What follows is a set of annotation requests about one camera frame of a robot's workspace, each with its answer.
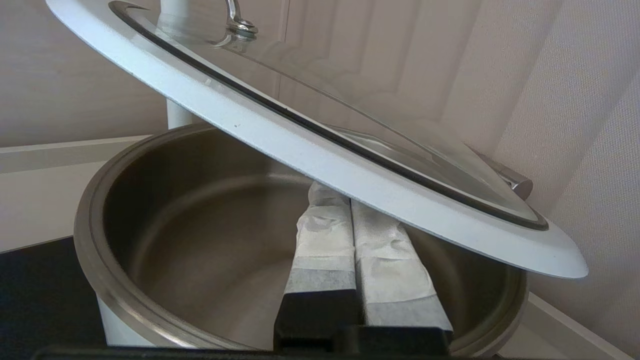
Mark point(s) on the wide black glass cooktop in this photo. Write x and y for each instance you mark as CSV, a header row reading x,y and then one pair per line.
x,y
45,300

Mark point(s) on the white rimmed glass pot lid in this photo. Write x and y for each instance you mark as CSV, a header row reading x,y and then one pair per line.
x,y
325,160

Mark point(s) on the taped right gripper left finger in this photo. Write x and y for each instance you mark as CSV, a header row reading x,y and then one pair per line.
x,y
325,240

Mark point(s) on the white pot with steel insert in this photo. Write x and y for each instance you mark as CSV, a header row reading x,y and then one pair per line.
x,y
200,225

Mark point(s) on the white metal pole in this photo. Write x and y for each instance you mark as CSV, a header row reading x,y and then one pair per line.
x,y
177,117

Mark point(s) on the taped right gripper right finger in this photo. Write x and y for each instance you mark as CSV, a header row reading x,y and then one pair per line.
x,y
390,270

